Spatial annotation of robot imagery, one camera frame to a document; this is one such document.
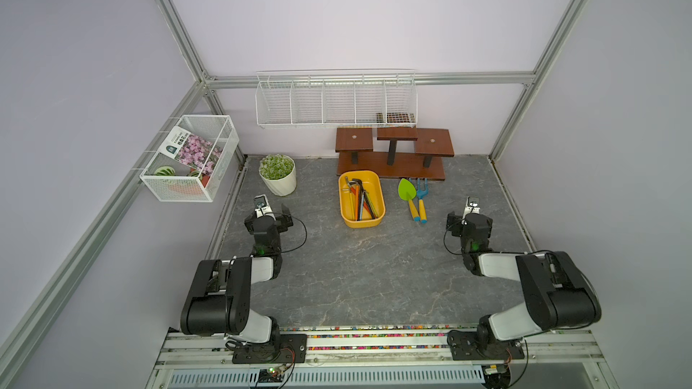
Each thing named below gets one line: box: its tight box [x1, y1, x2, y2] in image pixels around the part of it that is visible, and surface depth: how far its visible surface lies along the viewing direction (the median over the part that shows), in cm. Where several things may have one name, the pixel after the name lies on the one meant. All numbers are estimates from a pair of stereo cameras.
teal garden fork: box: [417, 178, 429, 225], surface depth 105 cm
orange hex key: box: [355, 183, 360, 222], surface depth 107 cm
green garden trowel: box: [397, 178, 421, 223], surface depth 111 cm
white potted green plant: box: [258, 153, 297, 198], surface depth 101 cm
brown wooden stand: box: [335, 126, 455, 181], surface depth 111 cm
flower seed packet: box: [157, 126, 223, 176], surface depth 76 cm
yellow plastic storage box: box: [337, 170, 386, 230], surface depth 107 cm
